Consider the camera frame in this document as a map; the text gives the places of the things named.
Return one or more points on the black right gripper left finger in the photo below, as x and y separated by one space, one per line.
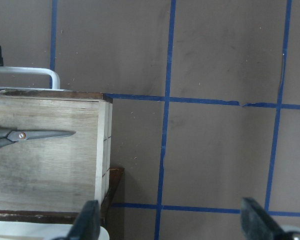
86 225

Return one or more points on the orange grey handled scissors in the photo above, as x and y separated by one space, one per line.
9 136

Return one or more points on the dark brown wooden cabinet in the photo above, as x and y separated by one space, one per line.
115 175

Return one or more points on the white plastic tray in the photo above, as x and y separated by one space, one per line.
22 230

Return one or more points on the brown paper table mat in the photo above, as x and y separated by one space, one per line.
206 103

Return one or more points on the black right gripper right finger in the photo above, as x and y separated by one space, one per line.
257 224

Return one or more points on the wooden drawer with white handle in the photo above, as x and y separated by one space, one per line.
56 174

